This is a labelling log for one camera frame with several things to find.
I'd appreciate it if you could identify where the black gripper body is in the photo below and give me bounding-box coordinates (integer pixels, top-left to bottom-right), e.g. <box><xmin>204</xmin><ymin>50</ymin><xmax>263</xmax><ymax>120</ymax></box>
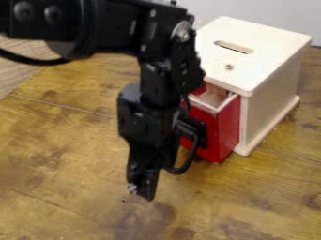
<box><xmin>116</xmin><ymin>83</ymin><xmax>179</xmax><ymax>169</ymax></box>

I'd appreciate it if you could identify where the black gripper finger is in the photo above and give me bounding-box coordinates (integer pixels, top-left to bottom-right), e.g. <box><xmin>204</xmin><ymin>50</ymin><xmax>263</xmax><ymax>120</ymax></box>
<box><xmin>127</xmin><ymin>147</ymin><xmax>160</xmax><ymax>201</ymax></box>

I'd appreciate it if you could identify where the black drawer handle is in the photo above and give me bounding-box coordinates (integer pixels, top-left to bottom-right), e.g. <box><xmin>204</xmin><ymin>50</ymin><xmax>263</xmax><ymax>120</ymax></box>
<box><xmin>165</xmin><ymin>118</ymin><xmax>207</xmax><ymax>175</ymax></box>

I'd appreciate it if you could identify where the red drawer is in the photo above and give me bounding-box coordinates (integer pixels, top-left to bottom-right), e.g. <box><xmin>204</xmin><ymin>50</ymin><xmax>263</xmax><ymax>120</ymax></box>
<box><xmin>190</xmin><ymin>82</ymin><xmax>240</xmax><ymax>164</ymax></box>

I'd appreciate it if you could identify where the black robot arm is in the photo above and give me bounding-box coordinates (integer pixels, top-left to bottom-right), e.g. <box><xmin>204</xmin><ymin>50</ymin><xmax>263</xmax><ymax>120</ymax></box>
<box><xmin>0</xmin><ymin>0</ymin><xmax>204</xmax><ymax>200</ymax></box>

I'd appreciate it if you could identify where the white wooden box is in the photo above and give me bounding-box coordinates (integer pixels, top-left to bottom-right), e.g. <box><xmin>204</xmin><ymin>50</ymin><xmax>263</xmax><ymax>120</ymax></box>
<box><xmin>195</xmin><ymin>16</ymin><xmax>311</xmax><ymax>156</ymax></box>

